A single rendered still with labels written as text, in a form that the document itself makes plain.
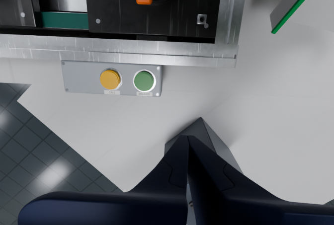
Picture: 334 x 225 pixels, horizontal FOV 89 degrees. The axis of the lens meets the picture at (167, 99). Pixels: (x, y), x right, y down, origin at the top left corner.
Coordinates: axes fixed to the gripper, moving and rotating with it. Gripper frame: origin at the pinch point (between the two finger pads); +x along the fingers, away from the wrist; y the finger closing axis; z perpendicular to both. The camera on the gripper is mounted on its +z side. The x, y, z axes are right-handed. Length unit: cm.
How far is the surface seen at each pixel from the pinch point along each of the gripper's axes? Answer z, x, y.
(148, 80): -1.3, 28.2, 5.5
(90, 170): -110, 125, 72
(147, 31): 8.0, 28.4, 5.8
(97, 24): 8.9, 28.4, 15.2
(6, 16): 9.5, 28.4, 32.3
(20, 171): -115, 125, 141
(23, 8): 10.9, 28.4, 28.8
